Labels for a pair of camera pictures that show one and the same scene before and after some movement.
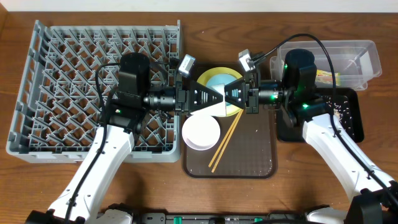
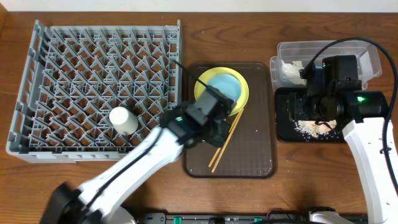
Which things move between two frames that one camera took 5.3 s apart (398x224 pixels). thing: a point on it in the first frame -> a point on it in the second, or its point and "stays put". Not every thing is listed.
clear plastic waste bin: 355,62 stays put
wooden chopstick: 227,140 stays put
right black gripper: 252,96 -> 292,109
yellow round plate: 205,76 stays put
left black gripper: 181,98 -> 224,101
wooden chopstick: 225,138 stays put
